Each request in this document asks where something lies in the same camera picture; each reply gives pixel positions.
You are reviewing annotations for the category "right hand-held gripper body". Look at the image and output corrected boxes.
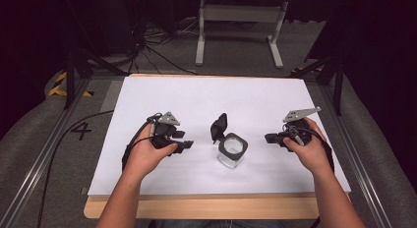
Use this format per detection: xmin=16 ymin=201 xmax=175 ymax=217
xmin=282 ymin=106 xmax=323 ymax=147

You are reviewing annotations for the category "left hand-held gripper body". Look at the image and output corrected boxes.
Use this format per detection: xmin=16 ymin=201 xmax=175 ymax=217
xmin=149 ymin=111 xmax=182 ymax=149

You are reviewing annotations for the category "black jar lid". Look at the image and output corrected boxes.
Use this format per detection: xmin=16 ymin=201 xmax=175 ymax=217
xmin=209 ymin=112 xmax=229 ymax=144

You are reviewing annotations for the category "glass jar with black rim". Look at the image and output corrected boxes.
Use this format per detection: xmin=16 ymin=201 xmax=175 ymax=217
xmin=217 ymin=132 xmax=249 ymax=170

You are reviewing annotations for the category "person's right hand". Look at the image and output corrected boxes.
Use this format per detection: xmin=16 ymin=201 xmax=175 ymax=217
xmin=282 ymin=117 xmax=331 ymax=179

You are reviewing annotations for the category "person's left hand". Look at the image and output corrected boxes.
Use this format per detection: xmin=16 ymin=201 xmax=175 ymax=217
xmin=123 ymin=123 xmax=179 ymax=181

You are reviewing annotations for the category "white table sheet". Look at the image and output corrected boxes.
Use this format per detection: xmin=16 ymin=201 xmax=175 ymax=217
xmin=87 ymin=76 xmax=352 ymax=198

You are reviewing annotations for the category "black tripod stand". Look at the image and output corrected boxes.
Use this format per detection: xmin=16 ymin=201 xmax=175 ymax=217
xmin=63 ymin=40 xmax=130 ymax=110
xmin=288 ymin=54 xmax=346 ymax=117

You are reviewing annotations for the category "wooden table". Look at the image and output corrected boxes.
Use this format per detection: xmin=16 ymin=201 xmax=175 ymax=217
xmin=83 ymin=73 xmax=322 ymax=220

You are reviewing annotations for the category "white metal stand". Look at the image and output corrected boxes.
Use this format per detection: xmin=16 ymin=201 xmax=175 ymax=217
xmin=195 ymin=0 xmax=289 ymax=70

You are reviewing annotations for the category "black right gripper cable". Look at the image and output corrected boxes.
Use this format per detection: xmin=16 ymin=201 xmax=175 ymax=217
xmin=284 ymin=124 xmax=335 ymax=174

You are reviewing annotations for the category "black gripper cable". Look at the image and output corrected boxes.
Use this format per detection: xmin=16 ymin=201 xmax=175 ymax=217
xmin=36 ymin=109 xmax=163 ymax=228
xmin=284 ymin=124 xmax=335 ymax=174

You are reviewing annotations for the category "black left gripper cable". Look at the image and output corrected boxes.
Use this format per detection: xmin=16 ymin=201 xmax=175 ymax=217
xmin=36 ymin=109 xmax=163 ymax=228

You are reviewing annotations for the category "aluminium floor rail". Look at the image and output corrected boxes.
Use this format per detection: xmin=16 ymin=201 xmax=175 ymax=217
xmin=319 ymin=85 xmax=393 ymax=228
xmin=0 ymin=78 xmax=92 ymax=228

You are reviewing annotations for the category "bundle of black floor cables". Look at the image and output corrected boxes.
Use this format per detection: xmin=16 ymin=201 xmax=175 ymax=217
xmin=127 ymin=15 xmax=200 ymax=76

